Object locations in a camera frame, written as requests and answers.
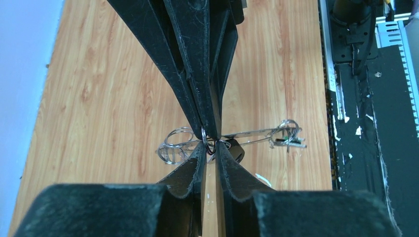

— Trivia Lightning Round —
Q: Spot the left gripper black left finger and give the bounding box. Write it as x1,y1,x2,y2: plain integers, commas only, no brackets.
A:
15,142,207,237

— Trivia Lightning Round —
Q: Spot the key with black tag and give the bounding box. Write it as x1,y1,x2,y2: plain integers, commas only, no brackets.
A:
226,139,245,163

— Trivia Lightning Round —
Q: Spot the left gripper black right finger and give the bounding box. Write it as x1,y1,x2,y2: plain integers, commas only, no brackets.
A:
215,142,399,237

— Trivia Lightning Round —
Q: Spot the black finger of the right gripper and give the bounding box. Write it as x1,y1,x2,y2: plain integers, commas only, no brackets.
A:
164,0,244,139
109,0,202,138

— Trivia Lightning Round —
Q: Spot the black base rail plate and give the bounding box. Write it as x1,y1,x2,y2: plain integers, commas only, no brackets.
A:
319,0,419,237

